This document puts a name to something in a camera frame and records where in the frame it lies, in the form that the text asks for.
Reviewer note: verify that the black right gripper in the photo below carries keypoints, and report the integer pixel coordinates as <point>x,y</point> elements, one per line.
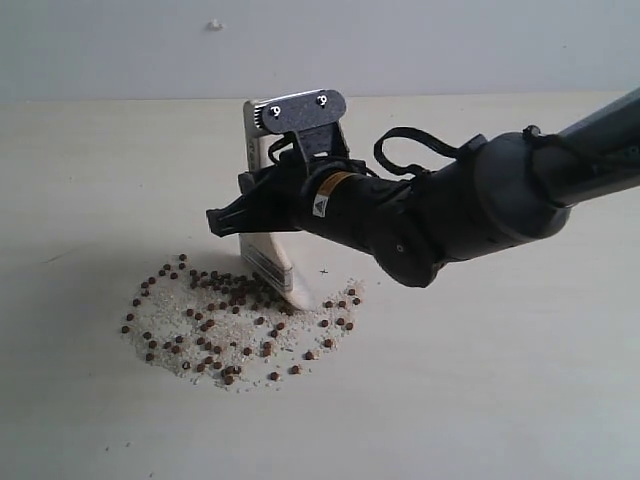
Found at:
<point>337,200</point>

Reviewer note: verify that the wooden paint brush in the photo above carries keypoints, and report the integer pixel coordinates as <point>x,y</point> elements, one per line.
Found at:
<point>267,257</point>

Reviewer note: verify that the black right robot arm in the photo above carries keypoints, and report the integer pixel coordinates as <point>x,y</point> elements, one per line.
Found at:
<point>494,194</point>

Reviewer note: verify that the pile of pellets and grains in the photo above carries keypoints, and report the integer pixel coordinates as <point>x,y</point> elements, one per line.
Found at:
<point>232,328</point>

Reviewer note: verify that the wrist camera with black bracket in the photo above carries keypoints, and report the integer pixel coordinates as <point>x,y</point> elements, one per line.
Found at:
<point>310,119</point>

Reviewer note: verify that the small white wall plug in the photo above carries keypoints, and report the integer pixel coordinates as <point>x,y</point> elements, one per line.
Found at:
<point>215,25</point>

